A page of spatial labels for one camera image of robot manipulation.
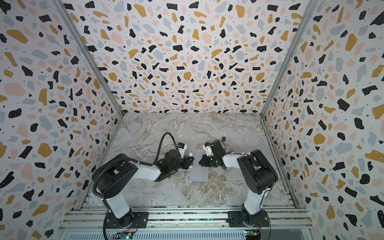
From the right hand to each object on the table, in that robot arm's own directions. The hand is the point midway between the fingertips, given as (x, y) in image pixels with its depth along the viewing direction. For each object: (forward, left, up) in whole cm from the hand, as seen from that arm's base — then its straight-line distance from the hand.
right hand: (197, 160), depth 93 cm
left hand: (0, +2, +4) cm, 4 cm away
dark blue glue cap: (+18, -18, -3) cm, 26 cm away
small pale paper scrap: (+29, -46, -4) cm, 54 cm away
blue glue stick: (+2, +4, +4) cm, 6 cm away
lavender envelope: (-7, -1, -3) cm, 8 cm away
